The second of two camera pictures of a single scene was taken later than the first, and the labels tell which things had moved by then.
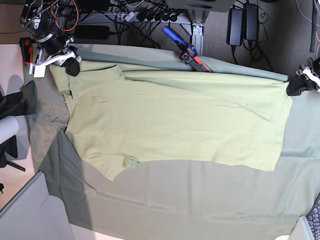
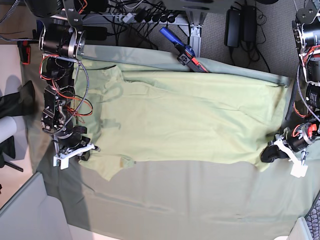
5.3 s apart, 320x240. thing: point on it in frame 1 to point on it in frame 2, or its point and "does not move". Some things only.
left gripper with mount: (72, 65) to (68, 146)
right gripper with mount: (309, 79) to (292, 139)
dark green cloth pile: (22, 103) does not move
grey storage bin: (33, 214) does not move
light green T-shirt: (173, 117) does not move
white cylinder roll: (9, 127) does not move
